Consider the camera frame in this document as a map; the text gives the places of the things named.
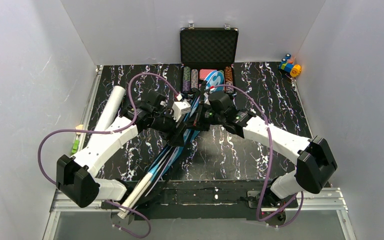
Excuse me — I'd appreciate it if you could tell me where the blue racket cover bag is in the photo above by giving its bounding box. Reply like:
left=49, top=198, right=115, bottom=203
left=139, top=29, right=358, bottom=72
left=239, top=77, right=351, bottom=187
left=130, top=66, right=225, bottom=209

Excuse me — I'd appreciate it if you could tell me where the white shuttlecock tube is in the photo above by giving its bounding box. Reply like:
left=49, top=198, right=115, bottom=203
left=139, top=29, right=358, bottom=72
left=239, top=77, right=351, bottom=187
left=93, top=85, right=126, bottom=132

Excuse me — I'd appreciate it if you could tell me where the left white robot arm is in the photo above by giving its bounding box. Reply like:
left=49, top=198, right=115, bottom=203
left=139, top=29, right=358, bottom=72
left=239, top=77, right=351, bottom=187
left=56, top=92, right=191, bottom=208

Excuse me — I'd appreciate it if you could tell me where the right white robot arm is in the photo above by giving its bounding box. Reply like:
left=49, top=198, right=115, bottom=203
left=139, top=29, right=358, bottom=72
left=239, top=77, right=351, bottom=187
left=189, top=91, right=338, bottom=203

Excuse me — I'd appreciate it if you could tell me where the black poker chip case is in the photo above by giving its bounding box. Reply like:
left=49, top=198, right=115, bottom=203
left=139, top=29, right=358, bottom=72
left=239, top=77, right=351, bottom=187
left=179, top=27, right=239, bottom=98

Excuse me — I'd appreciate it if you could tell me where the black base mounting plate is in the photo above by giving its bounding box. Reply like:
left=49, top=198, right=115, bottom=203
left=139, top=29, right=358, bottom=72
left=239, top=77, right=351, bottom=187
left=92, top=178, right=332, bottom=222

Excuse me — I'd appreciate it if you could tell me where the colourful toy block train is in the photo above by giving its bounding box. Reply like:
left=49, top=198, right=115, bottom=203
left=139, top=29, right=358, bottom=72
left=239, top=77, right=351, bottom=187
left=278, top=53, right=302, bottom=78

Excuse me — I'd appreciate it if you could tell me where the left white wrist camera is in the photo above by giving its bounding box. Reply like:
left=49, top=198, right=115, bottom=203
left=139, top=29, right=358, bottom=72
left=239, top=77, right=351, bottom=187
left=171, top=94, right=191, bottom=122

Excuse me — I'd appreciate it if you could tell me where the green clip on rail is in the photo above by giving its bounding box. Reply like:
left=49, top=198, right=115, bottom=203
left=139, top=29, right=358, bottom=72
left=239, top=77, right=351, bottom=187
left=71, top=139, right=80, bottom=155

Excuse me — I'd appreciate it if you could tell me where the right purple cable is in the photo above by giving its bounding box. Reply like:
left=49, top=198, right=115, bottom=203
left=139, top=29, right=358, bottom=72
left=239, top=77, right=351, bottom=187
left=211, top=84, right=305, bottom=229

